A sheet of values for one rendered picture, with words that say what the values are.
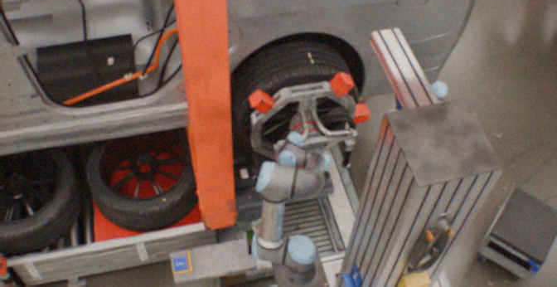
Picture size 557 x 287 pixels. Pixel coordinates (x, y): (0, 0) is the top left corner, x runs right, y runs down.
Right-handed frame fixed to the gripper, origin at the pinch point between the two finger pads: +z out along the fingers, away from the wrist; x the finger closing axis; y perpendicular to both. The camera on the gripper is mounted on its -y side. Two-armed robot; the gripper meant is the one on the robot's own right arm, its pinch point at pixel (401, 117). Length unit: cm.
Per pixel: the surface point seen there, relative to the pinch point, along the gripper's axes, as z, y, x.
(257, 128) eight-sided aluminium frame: 32, 17, -62
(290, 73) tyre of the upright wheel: 8, -4, -58
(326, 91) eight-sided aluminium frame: 5.5, -0.9, -39.2
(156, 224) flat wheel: 98, 60, -90
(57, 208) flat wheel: 100, 69, -143
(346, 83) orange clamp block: -0.2, -5.9, -32.0
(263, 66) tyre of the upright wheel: 17, -9, -70
